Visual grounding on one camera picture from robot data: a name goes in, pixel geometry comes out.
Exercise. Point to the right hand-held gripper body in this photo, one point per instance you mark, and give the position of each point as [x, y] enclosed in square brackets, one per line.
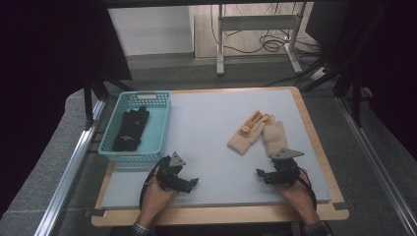
[285, 168]

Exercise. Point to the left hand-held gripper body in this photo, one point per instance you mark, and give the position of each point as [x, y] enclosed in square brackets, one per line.
[168, 175]

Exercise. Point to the teal plastic basket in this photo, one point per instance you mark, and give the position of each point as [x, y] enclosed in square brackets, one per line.
[154, 131]

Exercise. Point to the black glove with logo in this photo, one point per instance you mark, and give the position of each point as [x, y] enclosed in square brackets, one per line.
[131, 129]

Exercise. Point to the person's right hand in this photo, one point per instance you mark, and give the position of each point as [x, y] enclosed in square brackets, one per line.
[298, 198]

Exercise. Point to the person's left hand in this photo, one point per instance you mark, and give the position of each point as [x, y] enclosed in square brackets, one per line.
[154, 205]

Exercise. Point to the plain beige glove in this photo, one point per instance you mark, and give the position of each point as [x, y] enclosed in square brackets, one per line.
[275, 134]

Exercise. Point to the wooden table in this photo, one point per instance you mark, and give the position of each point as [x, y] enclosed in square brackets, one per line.
[213, 216]

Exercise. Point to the beige glove with orange fingers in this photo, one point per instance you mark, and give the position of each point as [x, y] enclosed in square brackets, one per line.
[246, 136]

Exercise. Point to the grey foam mat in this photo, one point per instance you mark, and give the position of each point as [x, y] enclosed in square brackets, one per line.
[209, 131]

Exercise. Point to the grey tape piece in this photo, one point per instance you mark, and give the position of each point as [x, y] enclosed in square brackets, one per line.
[343, 206]
[96, 212]

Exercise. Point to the black metal stand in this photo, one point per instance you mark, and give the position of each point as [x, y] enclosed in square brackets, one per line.
[355, 101]
[88, 101]

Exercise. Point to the white power strip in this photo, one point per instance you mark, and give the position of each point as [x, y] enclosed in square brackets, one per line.
[318, 73]

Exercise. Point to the white panel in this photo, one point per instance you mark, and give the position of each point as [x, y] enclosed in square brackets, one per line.
[150, 31]

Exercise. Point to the black curtain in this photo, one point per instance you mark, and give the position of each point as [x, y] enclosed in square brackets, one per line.
[390, 65]
[49, 65]

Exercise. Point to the aluminium rail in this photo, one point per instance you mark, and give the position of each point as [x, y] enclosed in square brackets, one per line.
[69, 177]
[377, 164]

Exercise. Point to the white metal desk frame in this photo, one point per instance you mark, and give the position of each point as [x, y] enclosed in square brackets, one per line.
[259, 23]

